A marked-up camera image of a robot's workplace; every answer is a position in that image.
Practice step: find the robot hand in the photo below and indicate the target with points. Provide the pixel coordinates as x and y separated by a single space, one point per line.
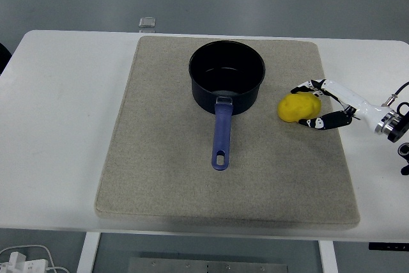
345 97

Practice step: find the yellow potato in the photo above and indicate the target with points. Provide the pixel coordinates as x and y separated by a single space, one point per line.
297 108

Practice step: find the black table control panel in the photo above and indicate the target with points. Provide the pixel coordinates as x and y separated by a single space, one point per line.
388 246

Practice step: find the white table leg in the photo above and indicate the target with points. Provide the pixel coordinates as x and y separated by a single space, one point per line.
328 257
87 254

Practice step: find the beige fabric mat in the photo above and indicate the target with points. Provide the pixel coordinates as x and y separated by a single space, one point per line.
179 158

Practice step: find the small clear floor fixture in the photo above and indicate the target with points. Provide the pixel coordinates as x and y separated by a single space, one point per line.
147 22

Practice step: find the grey metal plate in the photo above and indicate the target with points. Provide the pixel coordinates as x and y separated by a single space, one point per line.
207 266

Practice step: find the black rounded object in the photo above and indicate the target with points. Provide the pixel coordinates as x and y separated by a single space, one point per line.
3 57

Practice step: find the white power strip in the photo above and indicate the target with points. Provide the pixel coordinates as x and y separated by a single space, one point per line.
24 265

